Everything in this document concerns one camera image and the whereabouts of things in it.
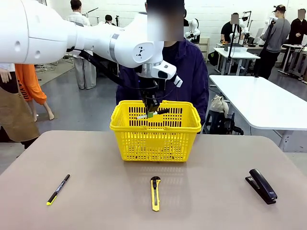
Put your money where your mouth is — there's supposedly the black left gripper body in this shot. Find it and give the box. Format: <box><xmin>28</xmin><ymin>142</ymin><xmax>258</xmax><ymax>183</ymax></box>
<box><xmin>140</xmin><ymin>80</ymin><xmax>161</xmax><ymax>108</ymax></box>

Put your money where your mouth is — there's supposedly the white marker with black cap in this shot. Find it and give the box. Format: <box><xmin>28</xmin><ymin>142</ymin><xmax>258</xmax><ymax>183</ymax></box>
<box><xmin>137</xmin><ymin>109</ymin><xmax>170</xmax><ymax>120</ymax></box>

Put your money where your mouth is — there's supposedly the yellow utility knife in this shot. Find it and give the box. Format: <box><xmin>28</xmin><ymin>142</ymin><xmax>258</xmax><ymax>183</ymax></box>
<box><xmin>150</xmin><ymin>176</ymin><xmax>161</xmax><ymax>212</ymax></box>

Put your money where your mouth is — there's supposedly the yellow plastic shopping basket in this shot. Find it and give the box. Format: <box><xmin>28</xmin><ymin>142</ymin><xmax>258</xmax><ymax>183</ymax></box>
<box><xmin>109</xmin><ymin>100</ymin><xmax>202</xmax><ymax>163</ymax></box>

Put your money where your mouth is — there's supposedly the person in purple jacket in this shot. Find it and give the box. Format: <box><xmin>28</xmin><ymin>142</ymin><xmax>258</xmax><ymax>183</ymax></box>
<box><xmin>116</xmin><ymin>0</ymin><xmax>210</xmax><ymax>131</ymax></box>

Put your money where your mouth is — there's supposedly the person in white shirt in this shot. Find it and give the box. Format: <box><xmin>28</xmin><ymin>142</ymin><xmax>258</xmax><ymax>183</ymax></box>
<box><xmin>66</xmin><ymin>0</ymin><xmax>98</xmax><ymax>90</ymax></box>

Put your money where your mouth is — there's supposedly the person in black t-shirt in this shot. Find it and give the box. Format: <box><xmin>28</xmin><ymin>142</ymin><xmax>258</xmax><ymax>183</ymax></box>
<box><xmin>220</xmin><ymin>13</ymin><xmax>240</xmax><ymax>44</ymax></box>

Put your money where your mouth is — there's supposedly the person in grey sweater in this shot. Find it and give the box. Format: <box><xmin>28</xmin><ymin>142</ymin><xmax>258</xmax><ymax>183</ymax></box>
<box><xmin>260</xmin><ymin>4</ymin><xmax>291</xmax><ymax>80</ymax></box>

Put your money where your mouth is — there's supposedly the person in black sweater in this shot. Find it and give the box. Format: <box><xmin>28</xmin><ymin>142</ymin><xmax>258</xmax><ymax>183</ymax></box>
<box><xmin>287</xmin><ymin>9</ymin><xmax>307</xmax><ymax>46</ymax></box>

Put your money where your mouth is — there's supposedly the black step stool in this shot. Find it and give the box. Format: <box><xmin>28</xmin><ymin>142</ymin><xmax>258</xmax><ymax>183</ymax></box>
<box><xmin>202</xmin><ymin>111</ymin><xmax>244</xmax><ymax>135</ymax></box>

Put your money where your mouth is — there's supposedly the beige cloth bag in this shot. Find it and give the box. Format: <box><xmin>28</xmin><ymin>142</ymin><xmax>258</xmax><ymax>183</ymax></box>
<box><xmin>210</xmin><ymin>94</ymin><xmax>231</xmax><ymax>115</ymax></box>

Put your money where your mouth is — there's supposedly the beige drawer cabinet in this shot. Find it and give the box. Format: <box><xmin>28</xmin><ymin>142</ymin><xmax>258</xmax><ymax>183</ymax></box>
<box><xmin>199</xmin><ymin>36</ymin><xmax>211</xmax><ymax>63</ymax></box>

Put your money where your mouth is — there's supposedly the dark green bag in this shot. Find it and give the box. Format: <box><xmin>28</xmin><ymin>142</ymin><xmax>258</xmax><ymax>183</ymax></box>
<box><xmin>207</xmin><ymin>51</ymin><xmax>220</xmax><ymax>67</ymax></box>

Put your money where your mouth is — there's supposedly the white background robot black cap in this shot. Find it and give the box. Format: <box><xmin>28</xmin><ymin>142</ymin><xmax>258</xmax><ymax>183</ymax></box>
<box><xmin>105</xmin><ymin>14</ymin><xmax>120</xmax><ymax>27</ymax></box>

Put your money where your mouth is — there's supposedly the black tripod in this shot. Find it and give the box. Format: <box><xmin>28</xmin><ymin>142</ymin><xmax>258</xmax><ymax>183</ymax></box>
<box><xmin>226</xmin><ymin>20</ymin><xmax>240</xmax><ymax>75</ymax></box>

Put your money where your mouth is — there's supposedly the small white table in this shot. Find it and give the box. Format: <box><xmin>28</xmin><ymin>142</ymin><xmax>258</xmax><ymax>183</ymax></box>
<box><xmin>213</xmin><ymin>46</ymin><xmax>261</xmax><ymax>75</ymax></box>

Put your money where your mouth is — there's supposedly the white background robot pair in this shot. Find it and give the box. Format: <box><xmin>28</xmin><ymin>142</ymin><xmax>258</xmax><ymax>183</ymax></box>
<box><xmin>229</xmin><ymin>11</ymin><xmax>252</xmax><ymax>45</ymax></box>

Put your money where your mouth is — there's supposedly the mannequin with orange pants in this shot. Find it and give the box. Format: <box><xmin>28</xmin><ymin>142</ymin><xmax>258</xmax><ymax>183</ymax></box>
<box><xmin>14</xmin><ymin>63</ymin><xmax>55</xmax><ymax>120</ymax></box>

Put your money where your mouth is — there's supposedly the black pen with yellow tip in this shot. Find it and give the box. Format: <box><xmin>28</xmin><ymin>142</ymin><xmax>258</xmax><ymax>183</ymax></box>
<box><xmin>46</xmin><ymin>173</ymin><xmax>71</xmax><ymax>206</ymax></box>

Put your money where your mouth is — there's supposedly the black stapler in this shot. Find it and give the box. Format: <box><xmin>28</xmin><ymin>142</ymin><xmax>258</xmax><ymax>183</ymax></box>
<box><xmin>245</xmin><ymin>168</ymin><xmax>278</xmax><ymax>205</ymax></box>

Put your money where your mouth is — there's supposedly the mannequin with brown apron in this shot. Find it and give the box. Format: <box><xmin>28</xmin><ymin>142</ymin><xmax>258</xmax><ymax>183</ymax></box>
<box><xmin>0</xmin><ymin>63</ymin><xmax>40</xmax><ymax>149</ymax></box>

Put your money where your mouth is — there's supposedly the white desk with metal legs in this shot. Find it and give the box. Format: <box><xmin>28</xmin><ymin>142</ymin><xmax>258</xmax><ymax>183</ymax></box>
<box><xmin>278</xmin><ymin>44</ymin><xmax>307</xmax><ymax>81</ymax></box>

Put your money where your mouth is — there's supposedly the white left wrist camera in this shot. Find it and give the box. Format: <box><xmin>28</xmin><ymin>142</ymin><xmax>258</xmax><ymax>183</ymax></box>
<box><xmin>173</xmin><ymin>75</ymin><xmax>184</xmax><ymax>88</ymax></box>

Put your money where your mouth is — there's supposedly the black left arm cable sleeve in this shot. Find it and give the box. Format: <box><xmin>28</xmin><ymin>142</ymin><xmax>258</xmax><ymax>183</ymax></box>
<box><xmin>78</xmin><ymin>49</ymin><xmax>125</xmax><ymax>87</ymax></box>

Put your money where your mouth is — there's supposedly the black camera stand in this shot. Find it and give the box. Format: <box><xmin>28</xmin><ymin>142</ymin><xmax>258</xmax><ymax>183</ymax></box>
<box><xmin>254</xmin><ymin>18</ymin><xmax>276</xmax><ymax>79</ymax></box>

